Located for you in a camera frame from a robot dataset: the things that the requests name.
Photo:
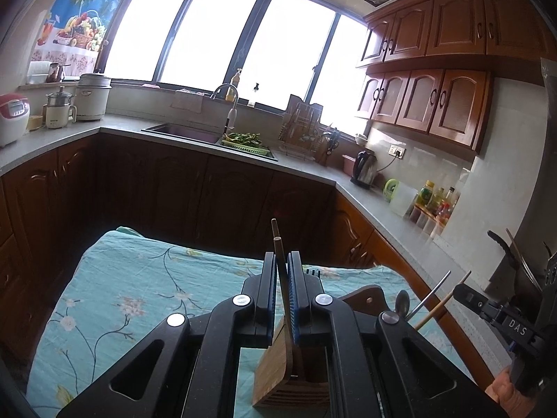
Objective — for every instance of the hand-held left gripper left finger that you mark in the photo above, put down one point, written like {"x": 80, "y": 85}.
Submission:
{"x": 272, "y": 296}

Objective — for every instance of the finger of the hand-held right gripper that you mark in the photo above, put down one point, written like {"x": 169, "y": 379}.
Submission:
{"x": 487, "y": 311}

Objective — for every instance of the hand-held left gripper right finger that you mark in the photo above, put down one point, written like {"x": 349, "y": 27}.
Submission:
{"x": 293, "y": 300}

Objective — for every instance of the brown wooden chopstick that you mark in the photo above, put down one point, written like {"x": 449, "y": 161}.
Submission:
{"x": 444, "y": 299}

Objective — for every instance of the steel chopstick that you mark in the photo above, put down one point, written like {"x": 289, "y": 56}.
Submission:
{"x": 431, "y": 292}

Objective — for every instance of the dark wooden chopstick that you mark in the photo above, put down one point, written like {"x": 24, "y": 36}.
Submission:
{"x": 275, "y": 230}

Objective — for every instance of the wooden utensil holder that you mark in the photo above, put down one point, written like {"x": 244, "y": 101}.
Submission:
{"x": 272, "y": 374}

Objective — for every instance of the steel spoon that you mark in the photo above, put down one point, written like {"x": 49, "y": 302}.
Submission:
{"x": 401, "y": 302}

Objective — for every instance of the knife block with utensils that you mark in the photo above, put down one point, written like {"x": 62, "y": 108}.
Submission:
{"x": 328, "y": 143}

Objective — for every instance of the person's right hand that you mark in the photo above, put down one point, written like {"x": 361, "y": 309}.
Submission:
{"x": 507, "y": 394}

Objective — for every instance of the black wok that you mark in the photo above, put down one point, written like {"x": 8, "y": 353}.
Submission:
{"x": 498, "y": 240}

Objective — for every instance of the row of condiment bottles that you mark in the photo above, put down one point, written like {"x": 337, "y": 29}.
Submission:
{"x": 428, "y": 193}

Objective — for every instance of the white plastic container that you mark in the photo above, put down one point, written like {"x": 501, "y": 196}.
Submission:
{"x": 402, "y": 200}

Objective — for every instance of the teal floral tablecloth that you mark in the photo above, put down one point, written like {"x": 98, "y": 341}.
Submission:
{"x": 130, "y": 291}

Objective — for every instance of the wooden base cabinets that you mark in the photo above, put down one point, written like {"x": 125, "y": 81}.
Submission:
{"x": 174, "y": 191}

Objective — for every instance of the pink container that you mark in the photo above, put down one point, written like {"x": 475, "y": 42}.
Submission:
{"x": 348, "y": 164}

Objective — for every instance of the green cup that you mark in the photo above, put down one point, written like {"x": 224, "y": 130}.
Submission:
{"x": 390, "y": 188}

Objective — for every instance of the steel electric kettle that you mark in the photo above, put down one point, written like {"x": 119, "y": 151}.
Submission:
{"x": 364, "y": 169}

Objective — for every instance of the green vegetables in basket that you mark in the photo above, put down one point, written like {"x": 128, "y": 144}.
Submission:
{"x": 243, "y": 139}

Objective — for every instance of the wooden dish rack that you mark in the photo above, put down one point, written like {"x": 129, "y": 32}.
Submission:
{"x": 300, "y": 126}

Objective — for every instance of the white bowl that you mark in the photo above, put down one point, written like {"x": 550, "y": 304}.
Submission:
{"x": 361, "y": 139}

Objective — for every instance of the steel kitchen faucet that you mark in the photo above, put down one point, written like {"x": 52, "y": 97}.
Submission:
{"x": 230, "y": 115}

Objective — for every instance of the kitchen sink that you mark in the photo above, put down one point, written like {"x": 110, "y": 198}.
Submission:
{"x": 182, "y": 133}

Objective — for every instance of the white towel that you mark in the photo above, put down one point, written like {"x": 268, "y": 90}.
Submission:
{"x": 186, "y": 101}

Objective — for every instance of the yellow soap bottle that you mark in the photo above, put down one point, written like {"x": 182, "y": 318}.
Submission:
{"x": 236, "y": 79}

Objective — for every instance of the grey kitchen countertop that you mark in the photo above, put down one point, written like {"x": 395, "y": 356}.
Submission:
{"x": 65, "y": 133}

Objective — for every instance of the large white steamer pot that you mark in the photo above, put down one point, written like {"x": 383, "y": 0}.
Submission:
{"x": 91, "y": 98}

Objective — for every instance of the large kitchen window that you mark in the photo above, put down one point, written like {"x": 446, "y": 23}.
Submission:
{"x": 209, "y": 35}

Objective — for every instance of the small electric cooking pot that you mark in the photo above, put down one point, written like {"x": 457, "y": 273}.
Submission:
{"x": 58, "y": 111}

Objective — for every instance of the white rice cooker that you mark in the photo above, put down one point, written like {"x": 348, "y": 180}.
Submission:
{"x": 13, "y": 117}

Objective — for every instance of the white box on sill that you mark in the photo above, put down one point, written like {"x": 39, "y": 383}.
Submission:
{"x": 37, "y": 73}

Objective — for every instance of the single wall outlet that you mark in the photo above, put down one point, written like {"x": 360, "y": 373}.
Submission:
{"x": 397, "y": 151}

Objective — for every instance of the wooden wall cabinets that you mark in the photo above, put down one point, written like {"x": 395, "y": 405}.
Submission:
{"x": 435, "y": 52}

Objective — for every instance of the fruit wall poster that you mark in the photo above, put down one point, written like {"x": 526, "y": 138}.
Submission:
{"x": 82, "y": 4}

